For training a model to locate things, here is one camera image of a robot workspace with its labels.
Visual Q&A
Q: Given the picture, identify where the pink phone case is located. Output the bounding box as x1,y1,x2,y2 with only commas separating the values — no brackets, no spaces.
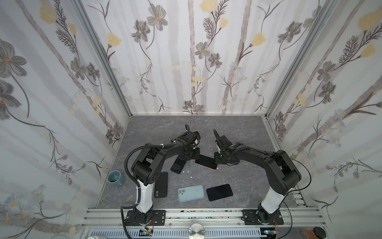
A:
195,160,217,170

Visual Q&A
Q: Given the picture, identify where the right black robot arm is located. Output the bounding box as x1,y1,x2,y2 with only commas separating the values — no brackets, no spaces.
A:
213,129,302,225

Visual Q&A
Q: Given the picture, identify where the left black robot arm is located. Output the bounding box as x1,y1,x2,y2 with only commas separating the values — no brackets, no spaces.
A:
120,124,201,239

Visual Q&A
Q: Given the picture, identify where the black phone near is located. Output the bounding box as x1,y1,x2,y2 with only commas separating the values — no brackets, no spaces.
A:
207,184,233,201

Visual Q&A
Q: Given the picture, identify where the light blue phone case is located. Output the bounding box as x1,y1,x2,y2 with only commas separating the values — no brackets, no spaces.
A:
177,185,205,202

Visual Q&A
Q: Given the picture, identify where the black phone case near left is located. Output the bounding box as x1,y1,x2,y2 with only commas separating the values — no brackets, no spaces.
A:
154,172,168,198

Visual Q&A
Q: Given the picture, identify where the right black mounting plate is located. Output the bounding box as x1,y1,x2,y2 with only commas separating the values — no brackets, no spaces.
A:
241,209,284,226

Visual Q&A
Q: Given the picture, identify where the black mounting plate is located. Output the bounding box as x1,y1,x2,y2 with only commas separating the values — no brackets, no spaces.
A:
124,210,166,226
241,209,284,226

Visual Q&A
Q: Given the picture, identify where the round silver knob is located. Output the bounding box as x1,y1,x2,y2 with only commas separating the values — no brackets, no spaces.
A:
188,223,206,239

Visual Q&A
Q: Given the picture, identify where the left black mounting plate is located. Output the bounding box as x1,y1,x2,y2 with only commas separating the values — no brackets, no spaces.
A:
124,210,166,226

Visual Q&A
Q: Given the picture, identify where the teal ceramic cup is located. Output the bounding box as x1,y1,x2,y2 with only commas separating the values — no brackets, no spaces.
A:
107,170,125,188

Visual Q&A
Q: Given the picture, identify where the brown box with black knob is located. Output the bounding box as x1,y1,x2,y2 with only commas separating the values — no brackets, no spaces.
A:
300,227,327,239

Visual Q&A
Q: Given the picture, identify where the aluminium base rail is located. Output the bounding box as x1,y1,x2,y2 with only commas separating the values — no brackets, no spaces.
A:
81,207,327,239

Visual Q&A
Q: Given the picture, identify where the white slotted cable duct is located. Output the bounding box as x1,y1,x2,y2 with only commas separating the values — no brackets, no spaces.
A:
88,228,267,239

